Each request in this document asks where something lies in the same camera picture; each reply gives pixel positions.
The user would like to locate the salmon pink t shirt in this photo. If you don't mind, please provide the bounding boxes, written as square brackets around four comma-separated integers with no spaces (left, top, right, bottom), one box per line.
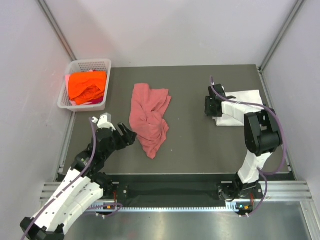
[129,83,172,160]

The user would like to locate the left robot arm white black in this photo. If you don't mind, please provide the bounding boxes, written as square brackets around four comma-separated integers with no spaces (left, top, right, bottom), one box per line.
[20,115,137,240]

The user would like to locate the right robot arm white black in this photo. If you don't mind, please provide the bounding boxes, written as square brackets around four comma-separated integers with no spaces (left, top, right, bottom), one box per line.
[204,84,283,201]

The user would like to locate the magenta shirt in basket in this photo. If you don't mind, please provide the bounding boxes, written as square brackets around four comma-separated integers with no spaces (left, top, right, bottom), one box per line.
[85,96,104,105]

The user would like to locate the folded white t shirt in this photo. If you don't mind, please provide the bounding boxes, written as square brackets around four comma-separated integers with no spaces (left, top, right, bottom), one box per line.
[213,90,263,127]

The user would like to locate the orange t shirt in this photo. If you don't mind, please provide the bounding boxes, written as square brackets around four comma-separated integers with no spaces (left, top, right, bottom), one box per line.
[67,70,108,106]

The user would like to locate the white plastic laundry basket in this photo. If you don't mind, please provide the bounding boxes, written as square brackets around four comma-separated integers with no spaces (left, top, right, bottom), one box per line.
[57,59,112,112]

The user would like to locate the light pink shirt in basket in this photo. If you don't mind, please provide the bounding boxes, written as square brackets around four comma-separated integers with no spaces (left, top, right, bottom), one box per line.
[64,74,71,89]

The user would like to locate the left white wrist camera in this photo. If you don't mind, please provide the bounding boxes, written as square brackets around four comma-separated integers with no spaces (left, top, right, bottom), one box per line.
[90,112,116,131]

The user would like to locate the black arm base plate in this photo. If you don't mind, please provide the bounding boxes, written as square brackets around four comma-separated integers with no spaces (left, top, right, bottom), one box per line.
[102,181,262,207]

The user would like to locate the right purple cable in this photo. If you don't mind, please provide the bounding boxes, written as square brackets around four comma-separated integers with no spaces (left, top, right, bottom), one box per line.
[209,76,288,217]

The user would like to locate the purple cable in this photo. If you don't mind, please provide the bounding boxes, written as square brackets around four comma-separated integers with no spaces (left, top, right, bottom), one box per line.
[21,117,125,240]
[209,76,288,217]

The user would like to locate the grey slotted cable duct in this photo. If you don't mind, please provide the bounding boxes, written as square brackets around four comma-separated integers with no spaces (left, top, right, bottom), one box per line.
[86,201,250,214]

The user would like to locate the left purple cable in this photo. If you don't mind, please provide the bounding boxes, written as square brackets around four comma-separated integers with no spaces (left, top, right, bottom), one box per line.
[21,117,125,240]

